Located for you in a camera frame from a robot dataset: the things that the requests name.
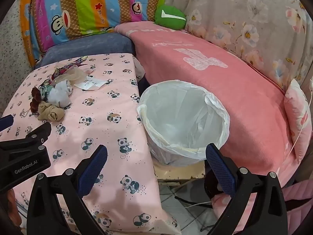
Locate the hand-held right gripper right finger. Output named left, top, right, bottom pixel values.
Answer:
left=205, top=143, right=289, bottom=235

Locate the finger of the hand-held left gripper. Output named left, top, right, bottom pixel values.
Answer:
left=0, top=122, right=52, bottom=152
left=0, top=115, right=14, bottom=131

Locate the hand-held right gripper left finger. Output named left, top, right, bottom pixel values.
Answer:
left=26, top=144, right=108, bottom=235

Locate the white sock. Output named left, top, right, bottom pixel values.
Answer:
left=48, top=80, right=73, bottom=108

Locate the white plastic bag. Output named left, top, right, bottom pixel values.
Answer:
left=136, top=80, right=231, bottom=167

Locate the colourful patterned cloth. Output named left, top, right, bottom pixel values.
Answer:
left=50, top=56, right=88, bottom=81

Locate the beige sock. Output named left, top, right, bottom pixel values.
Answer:
left=37, top=102, right=65, bottom=122

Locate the dark red scrunchie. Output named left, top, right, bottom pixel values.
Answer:
left=30, top=87, right=43, bottom=114

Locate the wooden stool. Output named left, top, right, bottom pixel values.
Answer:
left=154, top=160, right=206, bottom=184

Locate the light green sock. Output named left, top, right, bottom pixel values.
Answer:
left=40, top=84, right=55, bottom=101

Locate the pink panda printed cloth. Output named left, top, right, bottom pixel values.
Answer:
left=0, top=52, right=181, bottom=235

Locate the translucent mesh bag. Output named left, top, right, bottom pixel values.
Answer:
left=52, top=67, right=86, bottom=85

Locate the white paper label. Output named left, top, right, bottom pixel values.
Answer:
left=74, top=76, right=106, bottom=91

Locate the pink quilted garment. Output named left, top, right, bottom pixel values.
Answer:
left=284, top=181, right=313, bottom=211

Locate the small pink pillow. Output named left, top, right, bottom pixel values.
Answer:
left=284, top=78, right=313, bottom=164

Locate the white printed cloth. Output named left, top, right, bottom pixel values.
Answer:
left=133, top=59, right=146, bottom=84

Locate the blue-grey sofa cushion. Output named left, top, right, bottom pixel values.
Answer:
left=37, top=32, right=137, bottom=69

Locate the pink blanket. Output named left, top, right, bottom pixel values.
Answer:
left=114, top=22, right=294, bottom=184

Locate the colourful monkey printed blanket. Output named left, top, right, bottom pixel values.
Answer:
left=20, top=0, right=169, bottom=68

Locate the grey floral cover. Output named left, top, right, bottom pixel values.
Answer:
left=166, top=0, right=313, bottom=93

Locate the green round cushion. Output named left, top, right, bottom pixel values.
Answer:
left=154, top=4, right=187, bottom=31

